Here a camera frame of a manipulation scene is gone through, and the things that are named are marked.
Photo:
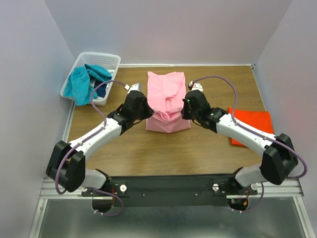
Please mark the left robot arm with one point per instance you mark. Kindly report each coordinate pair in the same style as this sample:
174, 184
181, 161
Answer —
67, 165

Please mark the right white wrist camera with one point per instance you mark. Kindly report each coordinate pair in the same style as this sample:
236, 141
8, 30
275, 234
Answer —
195, 86

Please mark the aluminium frame rail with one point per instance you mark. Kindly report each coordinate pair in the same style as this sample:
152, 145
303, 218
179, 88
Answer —
289, 188

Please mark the teal t shirt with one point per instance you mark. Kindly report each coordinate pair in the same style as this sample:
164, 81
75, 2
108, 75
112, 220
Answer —
83, 80

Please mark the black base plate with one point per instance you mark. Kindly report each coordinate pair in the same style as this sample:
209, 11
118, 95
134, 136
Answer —
183, 190

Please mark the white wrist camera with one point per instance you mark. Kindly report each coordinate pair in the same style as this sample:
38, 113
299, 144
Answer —
195, 86
134, 87

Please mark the orange folded t shirt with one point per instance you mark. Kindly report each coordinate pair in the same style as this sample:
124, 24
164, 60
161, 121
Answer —
259, 120

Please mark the navy blue t shirt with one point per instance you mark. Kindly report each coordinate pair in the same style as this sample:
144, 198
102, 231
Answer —
101, 91

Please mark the pink t shirt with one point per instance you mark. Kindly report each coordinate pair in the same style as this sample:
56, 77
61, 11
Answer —
165, 96

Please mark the white plastic laundry basket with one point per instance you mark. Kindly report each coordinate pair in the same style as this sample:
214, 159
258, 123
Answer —
107, 61

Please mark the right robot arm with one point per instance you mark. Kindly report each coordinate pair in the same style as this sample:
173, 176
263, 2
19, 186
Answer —
278, 158

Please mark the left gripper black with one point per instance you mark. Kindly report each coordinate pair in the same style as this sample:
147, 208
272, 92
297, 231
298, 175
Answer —
149, 111

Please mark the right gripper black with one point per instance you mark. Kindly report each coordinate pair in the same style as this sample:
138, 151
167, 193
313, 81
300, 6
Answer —
184, 114

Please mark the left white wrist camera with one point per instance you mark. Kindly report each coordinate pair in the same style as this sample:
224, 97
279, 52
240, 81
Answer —
134, 87

